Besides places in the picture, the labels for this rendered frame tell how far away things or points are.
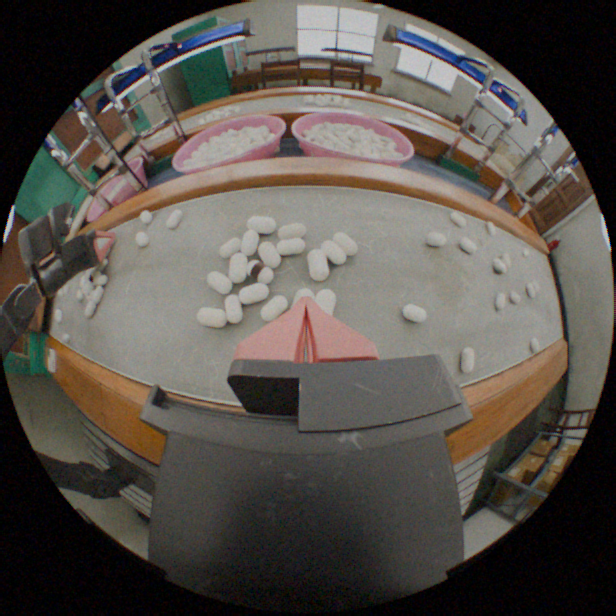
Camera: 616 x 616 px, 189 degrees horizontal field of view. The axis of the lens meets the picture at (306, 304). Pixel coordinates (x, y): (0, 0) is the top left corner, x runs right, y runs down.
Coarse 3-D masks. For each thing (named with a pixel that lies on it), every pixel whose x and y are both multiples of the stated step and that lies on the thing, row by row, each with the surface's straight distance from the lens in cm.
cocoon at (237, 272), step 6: (234, 258) 22; (240, 258) 22; (246, 258) 22; (234, 264) 21; (240, 264) 21; (246, 264) 22; (234, 270) 21; (240, 270) 21; (234, 276) 21; (240, 276) 21; (234, 282) 22; (240, 282) 22
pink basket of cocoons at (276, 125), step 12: (228, 120) 61; (240, 120) 61; (252, 120) 59; (264, 120) 57; (276, 120) 53; (204, 132) 60; (216, 132) 61; (276, 132) 52; (192, 144) 59; (264, 144) 39; (276, 144) 44; (180, 156) 54; (240, 156) 37; (252, 156) 39; (264, 156) 42; (180, 168) 44; (192, 168) 40; (204, 168) 39
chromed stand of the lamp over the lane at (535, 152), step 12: (552, 120) 55; (552, 132) 54; (540, 144) 54; (528, 156) 54; (540, 156) 55; (576, 156) 68; (516, 168) 54; (528, 168) 54; (564, 168) 67; (504, 180) 55; (516, 180) 54; (552, 180) 66; (504, 192) 55; (540, 192) 67; (528, 204) 67; (516, 216) 68
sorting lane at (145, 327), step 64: (256, 192) 31; (320, 192) 30; (384, 192) 33; (128, 256) 41; (192, 256) 28; (256, 256) 23; (384, 256) 25; (448, 256) 32; (512, 256) 54; (64, 320) 71; (128, 320) 34; (192, 320) 24; (256, 320) 21; (384, 320) 22; (448, 320) 27; (512, 320) 43; (192, 384) 24
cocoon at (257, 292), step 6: (246, 288) 20; (252, 288) 20; (258, 288) 20; (264, 288) 20; (240, 294) 20; (246, 294) 20; (252, 294) 20; (258, 294) 20; (264, 294) 20; (240, 300) 20; (246, 300) 20; (252, 300) 20; (258, 300) 20
